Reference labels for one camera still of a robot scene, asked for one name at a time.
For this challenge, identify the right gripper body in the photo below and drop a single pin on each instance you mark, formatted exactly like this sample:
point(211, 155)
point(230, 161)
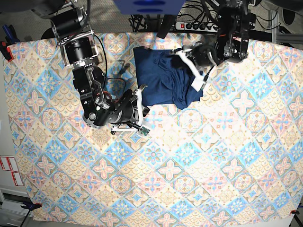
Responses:
point(125, 109)

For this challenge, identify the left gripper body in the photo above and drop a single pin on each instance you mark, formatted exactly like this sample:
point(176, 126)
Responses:
point(203, 55)

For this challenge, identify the blue long-sleeve T-shirt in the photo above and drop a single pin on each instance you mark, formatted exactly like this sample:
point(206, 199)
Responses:
point(167, 78)

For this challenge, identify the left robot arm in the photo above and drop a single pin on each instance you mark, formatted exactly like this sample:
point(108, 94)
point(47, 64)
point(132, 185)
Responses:
point(232, 39)

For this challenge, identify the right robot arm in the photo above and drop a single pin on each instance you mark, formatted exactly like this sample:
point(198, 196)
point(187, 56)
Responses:
point(70, 27)

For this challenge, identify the white power strip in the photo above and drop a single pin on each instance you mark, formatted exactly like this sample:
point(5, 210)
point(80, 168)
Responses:
point(196, 27)

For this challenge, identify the patterned tile tablecloth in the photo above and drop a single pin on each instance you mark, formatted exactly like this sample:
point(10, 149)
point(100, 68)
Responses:
point(234, 157)

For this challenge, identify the black round base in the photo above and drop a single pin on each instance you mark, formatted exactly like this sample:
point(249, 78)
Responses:
point(48, 34)

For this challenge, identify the red white label stickers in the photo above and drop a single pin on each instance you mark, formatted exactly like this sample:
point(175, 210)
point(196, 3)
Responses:
point(9, 172)

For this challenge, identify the blue clamp lower left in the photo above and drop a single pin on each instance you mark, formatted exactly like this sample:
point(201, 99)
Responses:
point(30, 206)

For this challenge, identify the blue clamp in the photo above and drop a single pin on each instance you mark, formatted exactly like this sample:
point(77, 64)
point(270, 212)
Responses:
point(11, 36)
point(30, 206)

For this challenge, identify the red black clamp left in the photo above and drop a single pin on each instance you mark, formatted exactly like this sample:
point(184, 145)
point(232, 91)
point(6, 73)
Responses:
point(6, 51)

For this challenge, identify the blue clamp upper left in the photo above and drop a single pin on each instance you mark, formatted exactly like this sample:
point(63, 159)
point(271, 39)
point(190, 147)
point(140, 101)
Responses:
point(11, 36)

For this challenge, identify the orange clamp lower right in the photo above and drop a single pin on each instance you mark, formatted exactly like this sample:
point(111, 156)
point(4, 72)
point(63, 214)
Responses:
point(295, 212)

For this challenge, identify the dark red black post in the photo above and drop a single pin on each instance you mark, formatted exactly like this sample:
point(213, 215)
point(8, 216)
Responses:
point(167, 22)

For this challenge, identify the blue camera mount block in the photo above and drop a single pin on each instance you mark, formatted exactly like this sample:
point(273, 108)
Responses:
point(134, 7)

